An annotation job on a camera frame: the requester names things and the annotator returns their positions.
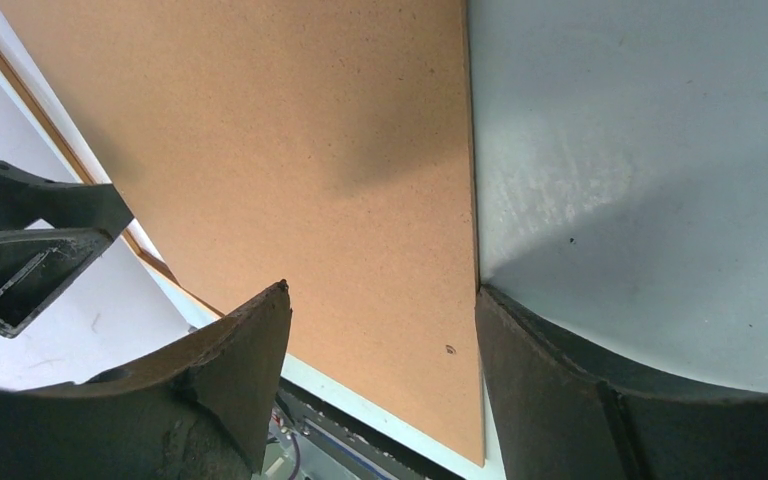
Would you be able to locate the wooden picture frame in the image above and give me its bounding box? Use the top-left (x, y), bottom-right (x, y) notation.
top-left (0, 12), bottom-right (222, 327)

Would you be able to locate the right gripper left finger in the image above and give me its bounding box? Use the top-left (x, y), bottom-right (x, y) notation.
top-left (0, 281), bottom-right (292, 479)

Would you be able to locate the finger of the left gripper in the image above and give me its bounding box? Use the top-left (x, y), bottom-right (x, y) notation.
top-left (0, 161), bottom-right (134, 239)
top-left (0, 228), bottom-right (113, 338)

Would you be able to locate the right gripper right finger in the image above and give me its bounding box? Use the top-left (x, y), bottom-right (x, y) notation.
top-left (475, 285), bottom-right (768, 479)

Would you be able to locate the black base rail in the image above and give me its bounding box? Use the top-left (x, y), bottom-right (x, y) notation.
top-left (274, 379), bottom-right (460, 479)

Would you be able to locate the plant photo print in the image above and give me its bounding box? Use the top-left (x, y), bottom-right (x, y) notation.
top-left (0, 85), bottom-right (190, 390)

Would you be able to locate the brown backing board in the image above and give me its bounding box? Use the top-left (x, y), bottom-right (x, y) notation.
top-left (0, 1), bottom-right (484, 462)

